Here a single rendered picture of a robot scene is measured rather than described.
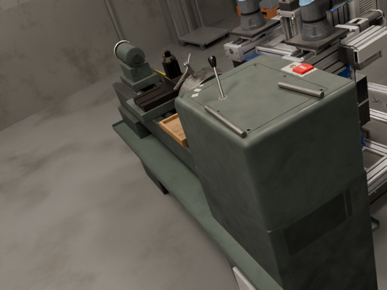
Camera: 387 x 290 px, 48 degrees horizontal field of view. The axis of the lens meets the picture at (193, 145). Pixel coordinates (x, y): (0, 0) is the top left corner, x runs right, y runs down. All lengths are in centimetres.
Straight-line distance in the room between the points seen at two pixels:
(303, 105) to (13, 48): 477
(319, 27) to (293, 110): 83
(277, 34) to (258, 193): 142
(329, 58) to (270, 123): 94
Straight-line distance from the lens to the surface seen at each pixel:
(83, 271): 317
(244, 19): 263
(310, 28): 226
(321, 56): 229
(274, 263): 176
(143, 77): 311
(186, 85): 203
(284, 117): 147
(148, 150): 299
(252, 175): 146
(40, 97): 608
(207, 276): 273
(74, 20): 605
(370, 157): 298
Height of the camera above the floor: 200
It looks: 31 degrees down
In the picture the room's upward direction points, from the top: 19 degrees counter-clockwise
